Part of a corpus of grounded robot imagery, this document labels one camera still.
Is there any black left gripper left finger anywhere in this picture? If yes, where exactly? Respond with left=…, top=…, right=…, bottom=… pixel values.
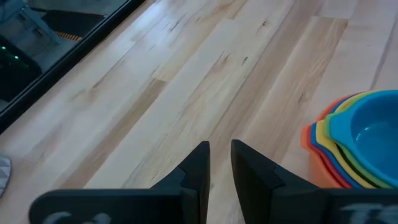
left=28, top=141, right=211, bottom=224

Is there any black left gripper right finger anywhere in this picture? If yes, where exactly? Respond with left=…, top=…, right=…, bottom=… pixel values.
left=230, top=139, right=398, bottom=224

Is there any orange plastic measuring cup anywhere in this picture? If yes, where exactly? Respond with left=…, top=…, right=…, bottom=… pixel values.
left=300, top=95, right=346, bottom=190

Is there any blue plastic measuring cup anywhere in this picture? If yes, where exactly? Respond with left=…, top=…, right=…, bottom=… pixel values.
left=310, top=98, right=364, bottom=190

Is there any yellow plastic measuring cup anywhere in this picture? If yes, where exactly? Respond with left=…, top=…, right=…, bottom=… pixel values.
left=315, top=92, right=377, bottom=190

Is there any stack of coloured bowls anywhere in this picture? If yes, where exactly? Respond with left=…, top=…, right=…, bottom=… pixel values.
left=325, top=89, right=398, bottom=189

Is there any white triangle-patterned planter pot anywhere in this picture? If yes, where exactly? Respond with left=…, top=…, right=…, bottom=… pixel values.
left=0, top=156, right=12, bottom=198

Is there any black table edge strip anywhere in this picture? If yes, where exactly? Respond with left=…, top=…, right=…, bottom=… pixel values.
left=0, top=0, right=147, bottom=135

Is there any black device with green lights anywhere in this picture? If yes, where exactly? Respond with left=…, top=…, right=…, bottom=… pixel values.
left=0, top=34, right=44, bottom=103

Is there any black floor mat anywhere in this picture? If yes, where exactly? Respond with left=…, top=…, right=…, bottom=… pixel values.
left=39, top=8, right=106, bottom=42

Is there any grey metal frame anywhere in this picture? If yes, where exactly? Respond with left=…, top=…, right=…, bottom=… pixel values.
left=0, top=0, right=63, bottom=45

